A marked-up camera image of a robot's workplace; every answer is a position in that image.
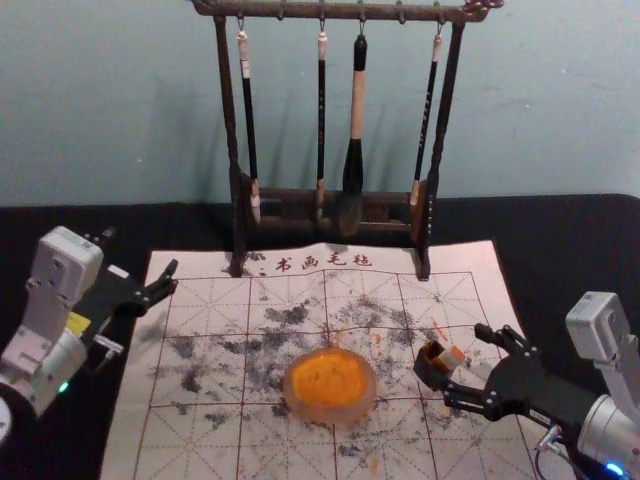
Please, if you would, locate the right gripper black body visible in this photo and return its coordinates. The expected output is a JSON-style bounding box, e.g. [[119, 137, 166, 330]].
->
[[481, 343, 597, 427]]

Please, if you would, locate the left wrist thin cable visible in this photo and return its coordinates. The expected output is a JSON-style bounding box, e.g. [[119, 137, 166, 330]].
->
[[89, 333, 126, 375]]

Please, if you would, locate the small orange white piece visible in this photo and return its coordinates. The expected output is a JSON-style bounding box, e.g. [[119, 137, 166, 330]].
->
[[433, 343, 467, 373]]

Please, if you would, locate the thin black calligraphy brush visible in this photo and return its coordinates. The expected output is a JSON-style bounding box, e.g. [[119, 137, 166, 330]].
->
[[235, 29, 264, 224], [409, 33, 446, 208], [314, 30, 332, 221]]

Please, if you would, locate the small black block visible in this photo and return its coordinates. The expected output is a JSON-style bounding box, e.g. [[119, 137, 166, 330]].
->
[[413, 340, 451, 394]]

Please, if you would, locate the thick cream-handled calligraphy brush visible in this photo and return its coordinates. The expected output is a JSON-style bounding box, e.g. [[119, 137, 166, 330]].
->
[[335, 33, 370, 237]]

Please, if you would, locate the right wrist thin cable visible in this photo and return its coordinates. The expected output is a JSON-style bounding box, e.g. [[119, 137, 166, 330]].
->
[[533, 423, 569, 480]]

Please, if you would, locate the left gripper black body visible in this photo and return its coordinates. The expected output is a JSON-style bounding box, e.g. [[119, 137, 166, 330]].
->
[[68, 264, 150, 347]]

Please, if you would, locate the dark wooden brush rack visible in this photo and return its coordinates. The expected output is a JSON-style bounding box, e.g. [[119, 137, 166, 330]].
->
[[192, 0, 504, 282]]

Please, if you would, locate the white felt mat red grid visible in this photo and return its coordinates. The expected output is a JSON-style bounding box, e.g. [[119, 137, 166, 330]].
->
[[99, 239, 576, 480]]

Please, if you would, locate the round dish orange paint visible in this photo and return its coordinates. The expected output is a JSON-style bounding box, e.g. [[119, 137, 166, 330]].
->
[[282, 348, 378, 430]]

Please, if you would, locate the wrist thin cable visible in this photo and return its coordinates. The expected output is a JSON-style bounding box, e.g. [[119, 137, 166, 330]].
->
[[533, 423, 569, 480], [89, 333, 126, 375]]

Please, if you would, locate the black table cloth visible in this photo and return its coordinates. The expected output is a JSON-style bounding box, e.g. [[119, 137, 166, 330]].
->
[[0, 192, 640, 480]]

